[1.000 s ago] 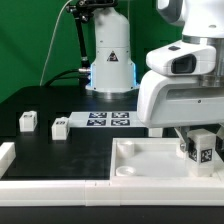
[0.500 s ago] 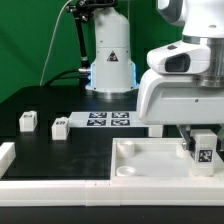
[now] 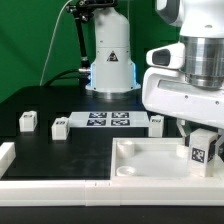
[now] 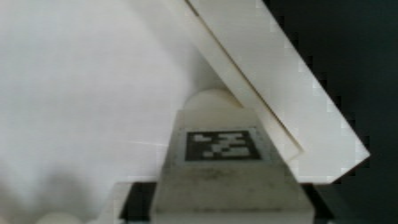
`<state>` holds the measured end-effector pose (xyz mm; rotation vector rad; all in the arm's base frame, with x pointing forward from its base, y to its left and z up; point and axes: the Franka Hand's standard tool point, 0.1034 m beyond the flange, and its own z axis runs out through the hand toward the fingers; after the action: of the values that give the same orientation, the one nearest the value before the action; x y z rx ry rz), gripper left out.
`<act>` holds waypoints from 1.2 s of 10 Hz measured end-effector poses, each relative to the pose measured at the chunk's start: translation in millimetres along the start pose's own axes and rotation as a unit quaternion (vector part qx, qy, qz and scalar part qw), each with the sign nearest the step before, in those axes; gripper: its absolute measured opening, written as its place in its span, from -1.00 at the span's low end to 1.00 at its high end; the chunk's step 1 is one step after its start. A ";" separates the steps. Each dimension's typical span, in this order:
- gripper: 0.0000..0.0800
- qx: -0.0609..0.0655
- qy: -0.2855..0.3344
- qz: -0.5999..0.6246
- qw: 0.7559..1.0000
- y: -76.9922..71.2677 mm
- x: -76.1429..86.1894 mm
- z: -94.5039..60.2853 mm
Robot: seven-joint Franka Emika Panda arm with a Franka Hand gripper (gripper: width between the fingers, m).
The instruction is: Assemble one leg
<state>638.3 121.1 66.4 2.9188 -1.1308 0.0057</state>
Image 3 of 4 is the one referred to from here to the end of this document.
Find white U-shaped fence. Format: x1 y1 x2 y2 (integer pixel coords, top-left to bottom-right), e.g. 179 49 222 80
0 142 224 206

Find black camera stand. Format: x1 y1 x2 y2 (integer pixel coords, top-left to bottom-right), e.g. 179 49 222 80
65 0 118 88

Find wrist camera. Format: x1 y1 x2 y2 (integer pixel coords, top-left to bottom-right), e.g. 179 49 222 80
146 42 185 70

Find white cable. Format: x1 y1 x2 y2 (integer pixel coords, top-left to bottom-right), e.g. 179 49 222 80
39 0 73 87

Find black cables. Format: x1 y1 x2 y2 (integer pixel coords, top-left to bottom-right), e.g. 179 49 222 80
44 68 92 88

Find white marker sheet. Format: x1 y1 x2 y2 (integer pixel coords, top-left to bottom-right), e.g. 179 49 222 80
69 111 149 128

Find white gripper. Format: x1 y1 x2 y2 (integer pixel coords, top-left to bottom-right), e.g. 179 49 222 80
142 67 224 155

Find white square tabletop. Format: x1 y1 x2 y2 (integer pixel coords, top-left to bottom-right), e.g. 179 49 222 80
110 138 224 186

